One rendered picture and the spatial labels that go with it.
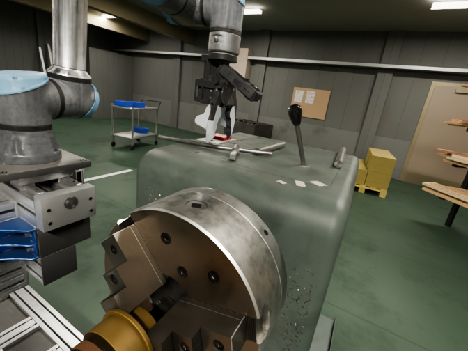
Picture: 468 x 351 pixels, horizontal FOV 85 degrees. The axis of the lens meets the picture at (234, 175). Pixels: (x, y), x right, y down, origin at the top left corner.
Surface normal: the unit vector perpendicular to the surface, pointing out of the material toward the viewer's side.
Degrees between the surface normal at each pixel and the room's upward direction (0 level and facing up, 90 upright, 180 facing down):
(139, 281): 47
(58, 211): 90
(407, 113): 90
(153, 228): 90
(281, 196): 42
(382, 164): 90
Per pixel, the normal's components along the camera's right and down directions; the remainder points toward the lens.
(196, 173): -0.26, -0.47
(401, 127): -0.50, 0.20
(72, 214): 0.85, 0.26
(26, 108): 0.67, 0.31
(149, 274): 0.73, -0.46
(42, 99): 0.94, 0.21
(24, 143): 0.51, 0.03
